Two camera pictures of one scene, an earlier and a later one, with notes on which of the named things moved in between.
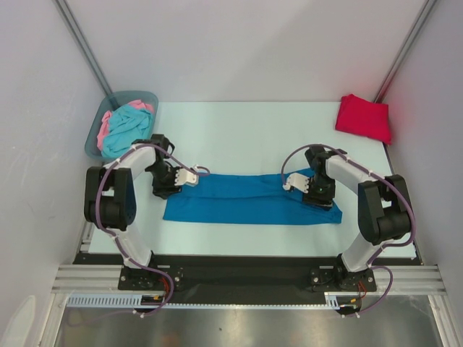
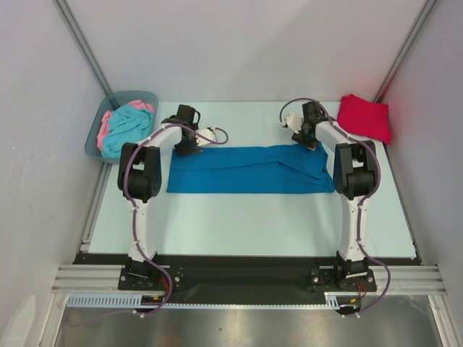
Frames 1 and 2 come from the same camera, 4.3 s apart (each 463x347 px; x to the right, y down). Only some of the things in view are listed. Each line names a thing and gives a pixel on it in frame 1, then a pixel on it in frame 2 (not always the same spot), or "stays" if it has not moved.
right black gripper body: (319, 202) to (307, 140)
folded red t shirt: (357, 115) stays
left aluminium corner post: (82, 45) stays
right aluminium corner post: (414, 33) stays
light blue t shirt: (126, 125) stays
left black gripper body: (164, 178) to (182, 147)
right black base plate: (328, 279) stays
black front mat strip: (246, 279) stays
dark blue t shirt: (246, 198) to (294, 168)
